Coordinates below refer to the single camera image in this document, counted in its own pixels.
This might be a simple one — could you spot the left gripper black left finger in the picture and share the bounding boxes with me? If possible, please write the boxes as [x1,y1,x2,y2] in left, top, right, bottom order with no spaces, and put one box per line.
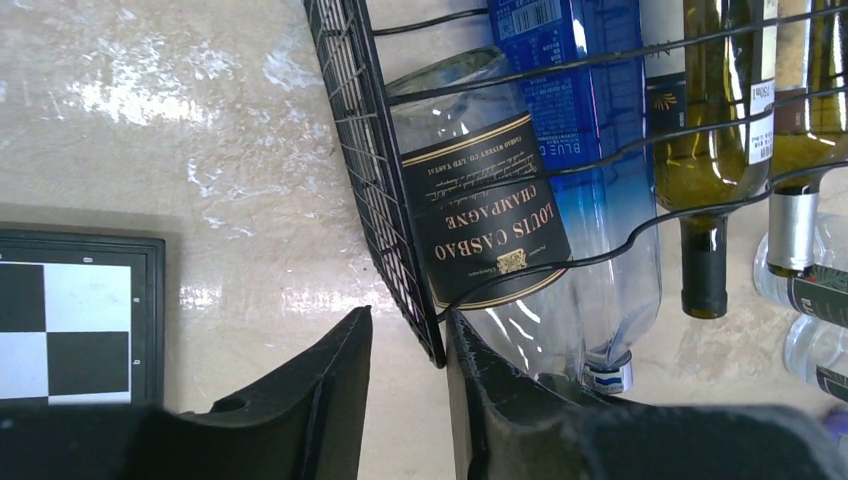
[1,307,373,479]

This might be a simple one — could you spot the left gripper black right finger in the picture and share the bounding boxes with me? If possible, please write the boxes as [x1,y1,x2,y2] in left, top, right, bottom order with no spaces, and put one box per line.
[446,313,847,479]

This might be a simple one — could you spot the clear glass bottle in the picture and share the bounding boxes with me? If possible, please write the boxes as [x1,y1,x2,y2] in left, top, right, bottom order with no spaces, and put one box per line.
[385,44,584,399]

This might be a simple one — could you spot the dark wine bottle Negroamaro label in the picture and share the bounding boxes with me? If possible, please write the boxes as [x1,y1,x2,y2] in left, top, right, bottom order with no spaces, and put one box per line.
[639,0,778,321]

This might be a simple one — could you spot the olive wine bottle brown label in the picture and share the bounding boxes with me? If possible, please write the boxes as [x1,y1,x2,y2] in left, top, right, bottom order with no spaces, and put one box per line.
[766,1,847,278]

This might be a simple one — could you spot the black white chessboard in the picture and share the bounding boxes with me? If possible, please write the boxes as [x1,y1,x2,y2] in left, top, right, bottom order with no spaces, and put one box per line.
[1,228,166,407]

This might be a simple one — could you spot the black wire wine rack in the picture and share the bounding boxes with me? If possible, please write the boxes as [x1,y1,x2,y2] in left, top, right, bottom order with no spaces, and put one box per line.
[305,1,847,376]

